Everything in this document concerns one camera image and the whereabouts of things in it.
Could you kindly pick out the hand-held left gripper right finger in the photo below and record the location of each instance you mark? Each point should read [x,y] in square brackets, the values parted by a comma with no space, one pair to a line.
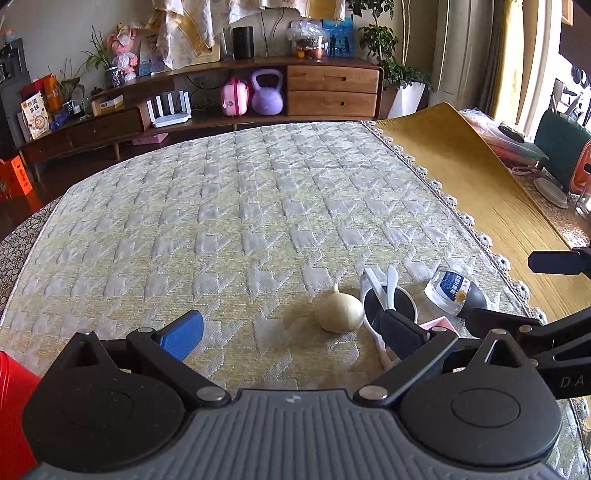
[401,334]

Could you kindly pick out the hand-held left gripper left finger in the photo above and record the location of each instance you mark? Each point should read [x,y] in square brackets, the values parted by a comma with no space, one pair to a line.
[182,332]

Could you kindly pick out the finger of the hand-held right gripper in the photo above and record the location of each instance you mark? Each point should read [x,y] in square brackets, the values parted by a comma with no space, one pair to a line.
[558,262]
[503,319]

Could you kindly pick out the white sunglasses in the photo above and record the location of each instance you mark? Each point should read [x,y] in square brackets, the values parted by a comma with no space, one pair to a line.
[397,300]

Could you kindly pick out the small bottle with blue label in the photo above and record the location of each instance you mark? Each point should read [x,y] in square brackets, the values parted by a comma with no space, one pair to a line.
[450,288]

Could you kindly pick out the beige gourd ornament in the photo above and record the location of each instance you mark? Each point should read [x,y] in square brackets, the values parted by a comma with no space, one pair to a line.
[339,314]

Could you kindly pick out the red tin box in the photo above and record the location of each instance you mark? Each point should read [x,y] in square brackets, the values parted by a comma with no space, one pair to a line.
[16,415]

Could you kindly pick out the clear drinking glass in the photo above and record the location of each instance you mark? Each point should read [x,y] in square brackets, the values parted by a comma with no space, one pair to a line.
[584,201]

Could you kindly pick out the round grey coaster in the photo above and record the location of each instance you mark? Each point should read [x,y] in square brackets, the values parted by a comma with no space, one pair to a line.
[550,193]

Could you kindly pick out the orange tabletop appliance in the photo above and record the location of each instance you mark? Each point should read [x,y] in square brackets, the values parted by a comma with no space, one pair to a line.
[582,166]

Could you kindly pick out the cream quilted table mat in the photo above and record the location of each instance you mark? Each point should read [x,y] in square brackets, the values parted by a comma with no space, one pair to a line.
[207,230]

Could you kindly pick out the dark green bag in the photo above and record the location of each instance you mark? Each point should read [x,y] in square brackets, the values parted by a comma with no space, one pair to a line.
[558,147]

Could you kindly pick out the pile of plastic bags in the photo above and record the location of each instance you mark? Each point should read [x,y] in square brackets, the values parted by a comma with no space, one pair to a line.
[503,138]

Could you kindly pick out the flat pink box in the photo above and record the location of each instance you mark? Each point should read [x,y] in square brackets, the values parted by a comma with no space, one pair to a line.
[151,139]

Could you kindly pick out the wooden media cabinet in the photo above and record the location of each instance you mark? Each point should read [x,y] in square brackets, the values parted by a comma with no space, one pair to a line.
[101,129]

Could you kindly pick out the white router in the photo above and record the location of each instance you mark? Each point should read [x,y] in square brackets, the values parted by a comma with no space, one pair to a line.
[170,113]

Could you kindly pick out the tall plant in white planter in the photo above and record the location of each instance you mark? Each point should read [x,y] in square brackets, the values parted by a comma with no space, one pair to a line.
[406,99]

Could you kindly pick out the orange box on floor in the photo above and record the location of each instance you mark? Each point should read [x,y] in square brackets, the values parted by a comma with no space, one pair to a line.
[14,177]

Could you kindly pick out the beige curtain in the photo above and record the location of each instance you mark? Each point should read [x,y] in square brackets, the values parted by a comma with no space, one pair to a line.
[466,50]

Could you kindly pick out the white and yellow carton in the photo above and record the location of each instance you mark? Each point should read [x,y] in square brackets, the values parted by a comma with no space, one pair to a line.
[107,105]

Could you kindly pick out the pink toy case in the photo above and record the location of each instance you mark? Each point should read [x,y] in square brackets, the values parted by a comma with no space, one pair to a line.
[235,98]

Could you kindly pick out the light wooden drawer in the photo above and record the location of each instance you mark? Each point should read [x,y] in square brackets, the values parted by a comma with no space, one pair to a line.
[332,104]
[332,78]

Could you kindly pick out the purple kettlebell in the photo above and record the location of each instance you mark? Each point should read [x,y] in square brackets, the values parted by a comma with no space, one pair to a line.
[267,99]

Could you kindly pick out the cereal box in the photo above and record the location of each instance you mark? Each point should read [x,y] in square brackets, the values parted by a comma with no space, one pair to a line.
[36,116]

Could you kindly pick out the small potted plant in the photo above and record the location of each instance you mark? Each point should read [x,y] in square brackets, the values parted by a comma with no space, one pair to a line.
[71,92]
[108,64]

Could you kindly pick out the orange gift bag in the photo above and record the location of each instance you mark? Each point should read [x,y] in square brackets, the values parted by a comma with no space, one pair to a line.
[44,92]

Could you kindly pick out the pink doll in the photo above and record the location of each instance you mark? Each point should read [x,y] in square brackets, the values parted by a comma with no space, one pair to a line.
[123,50]

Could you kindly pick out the black cylinder speaker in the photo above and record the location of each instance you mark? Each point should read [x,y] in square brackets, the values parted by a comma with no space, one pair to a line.
[243,42]

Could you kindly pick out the yellow and white cloth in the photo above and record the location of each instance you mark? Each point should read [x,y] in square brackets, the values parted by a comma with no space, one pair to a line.
[184,32]

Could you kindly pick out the blue picture card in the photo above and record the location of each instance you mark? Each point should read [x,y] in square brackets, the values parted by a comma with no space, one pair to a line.
[340,38]

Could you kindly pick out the clear plastic bag of fruit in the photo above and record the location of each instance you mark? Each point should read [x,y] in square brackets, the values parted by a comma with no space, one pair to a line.
[305,39]

